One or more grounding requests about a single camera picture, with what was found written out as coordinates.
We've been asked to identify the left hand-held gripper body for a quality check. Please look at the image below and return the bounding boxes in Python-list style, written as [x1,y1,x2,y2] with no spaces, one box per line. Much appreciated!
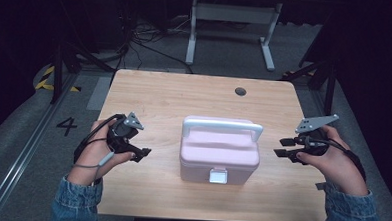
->
[106,110,146,155]

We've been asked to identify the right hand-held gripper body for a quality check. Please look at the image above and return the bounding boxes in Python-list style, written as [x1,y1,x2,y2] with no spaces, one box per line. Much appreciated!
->
[288,112,340,166]

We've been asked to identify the pink storage box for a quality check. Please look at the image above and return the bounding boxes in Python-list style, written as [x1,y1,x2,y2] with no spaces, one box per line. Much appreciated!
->
[178,114,265,187]

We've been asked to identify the person's left hand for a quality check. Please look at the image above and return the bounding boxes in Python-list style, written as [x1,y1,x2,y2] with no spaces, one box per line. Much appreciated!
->
[67,117,139,189]

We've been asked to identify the person's right hand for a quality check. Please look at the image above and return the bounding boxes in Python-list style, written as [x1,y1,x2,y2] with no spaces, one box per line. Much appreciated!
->
[294,123,372,197]

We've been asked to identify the black metal stand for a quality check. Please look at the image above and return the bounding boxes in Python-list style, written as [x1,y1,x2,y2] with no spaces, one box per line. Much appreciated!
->
[48,27,118,108]
[278,57,339,118]

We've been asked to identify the yellow black floor tape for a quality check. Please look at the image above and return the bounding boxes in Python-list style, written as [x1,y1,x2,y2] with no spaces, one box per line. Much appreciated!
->
[34,63,84,94]

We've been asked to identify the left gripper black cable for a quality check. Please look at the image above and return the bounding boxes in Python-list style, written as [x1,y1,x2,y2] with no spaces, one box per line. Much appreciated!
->
[73,111,127,166]

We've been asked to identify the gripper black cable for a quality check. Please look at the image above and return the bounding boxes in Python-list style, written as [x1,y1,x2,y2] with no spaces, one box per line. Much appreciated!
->
[305,136,370,182]
[73,111,127,166]

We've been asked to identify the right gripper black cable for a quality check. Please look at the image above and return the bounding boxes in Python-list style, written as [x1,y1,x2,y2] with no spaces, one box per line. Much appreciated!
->
[305,136,370,182]

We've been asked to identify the grey cord with plug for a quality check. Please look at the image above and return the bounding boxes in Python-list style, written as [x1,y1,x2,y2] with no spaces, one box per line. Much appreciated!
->
[72,149,116,187]

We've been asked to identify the black floor cables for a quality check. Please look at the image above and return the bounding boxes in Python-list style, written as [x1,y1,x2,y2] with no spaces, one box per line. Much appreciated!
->
[109,6,197,89]

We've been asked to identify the metal floor rail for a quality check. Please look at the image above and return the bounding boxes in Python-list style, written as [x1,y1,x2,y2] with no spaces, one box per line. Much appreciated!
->
[0,70,81,221]

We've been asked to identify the white metal table frame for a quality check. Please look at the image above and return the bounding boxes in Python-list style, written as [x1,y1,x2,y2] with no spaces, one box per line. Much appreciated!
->
[184,0,284,73]

